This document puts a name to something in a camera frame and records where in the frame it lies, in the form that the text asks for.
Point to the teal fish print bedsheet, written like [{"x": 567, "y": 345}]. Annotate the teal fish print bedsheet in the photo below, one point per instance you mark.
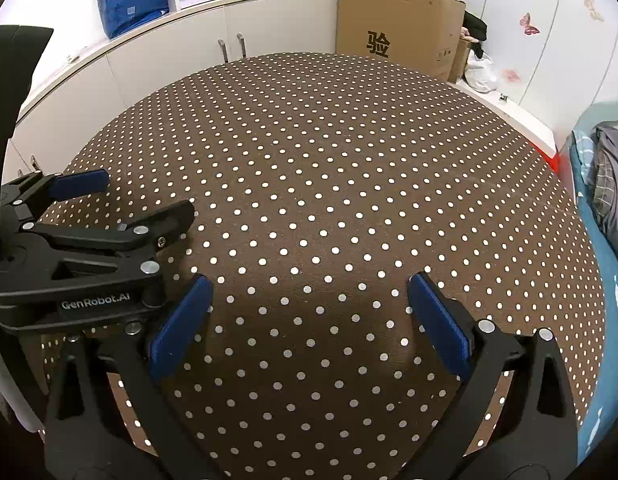
[{"x": 609, "y": 360}]

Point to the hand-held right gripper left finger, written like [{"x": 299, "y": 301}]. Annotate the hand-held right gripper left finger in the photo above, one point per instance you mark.
[{"x": 181, "y": 330}]

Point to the dark clothes pile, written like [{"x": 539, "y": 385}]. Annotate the dark clothes pile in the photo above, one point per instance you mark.
[{"x": 475, "y": 32}]

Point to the pink butterfly sticker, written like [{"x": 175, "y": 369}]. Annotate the pink butterfly sticker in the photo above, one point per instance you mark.
[{"x": 530, "y": 24}]

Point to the white floor platform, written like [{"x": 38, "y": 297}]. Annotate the white floor platform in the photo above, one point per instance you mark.
[{"x": 514, "y": 120}]

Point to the small cardboard box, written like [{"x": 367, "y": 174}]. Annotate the small cardboard box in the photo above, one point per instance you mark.
[{"x": 459, "y": 60}]

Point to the pale butterfly sticker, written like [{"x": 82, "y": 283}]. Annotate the pale butterfly sticker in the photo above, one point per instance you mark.
[{"x": 594, "y": 8}]

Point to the white low cabinet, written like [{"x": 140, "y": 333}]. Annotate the white low cabinet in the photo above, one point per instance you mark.
[{"x": 164, "y": 60}]

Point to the teal bunk bed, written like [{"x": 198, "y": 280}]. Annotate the teal bunk bed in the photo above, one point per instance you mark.
[{"x": 604, "y": 110}]

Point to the grey blanket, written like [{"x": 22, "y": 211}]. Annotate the grey blanket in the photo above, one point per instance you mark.
[{"x": 614, "y": 190}]

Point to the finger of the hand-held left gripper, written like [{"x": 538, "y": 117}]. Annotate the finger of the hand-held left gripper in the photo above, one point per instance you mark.
[
  {"x": 139, "y": 225},
  {"x": 79, "y": 182}
]

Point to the white plastic bag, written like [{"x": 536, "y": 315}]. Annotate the white plastic bag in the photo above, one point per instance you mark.
[{"x": 481, "y": 74}]

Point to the large cardboard box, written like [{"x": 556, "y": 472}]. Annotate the large cardboard box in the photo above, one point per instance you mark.
[{"x": 399, "y": 25}]

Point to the red object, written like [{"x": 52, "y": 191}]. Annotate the red object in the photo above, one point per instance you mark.
[{"x": 549, "y": 160}]

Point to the pale green wardrobe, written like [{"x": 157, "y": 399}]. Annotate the pale green wardrobe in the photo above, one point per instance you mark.
[{"x": 554, "y": 50}]

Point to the small metal object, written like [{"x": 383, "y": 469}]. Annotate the small metal object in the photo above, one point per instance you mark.
[{"x": 502, "y": 97}]

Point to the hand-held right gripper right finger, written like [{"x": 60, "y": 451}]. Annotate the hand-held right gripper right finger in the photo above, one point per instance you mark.
[{"x": 439, "y": 327}]

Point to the blue plastic bag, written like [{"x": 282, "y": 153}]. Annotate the blue plastic bag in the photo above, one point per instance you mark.
[{"x": 131, "y": 7}]

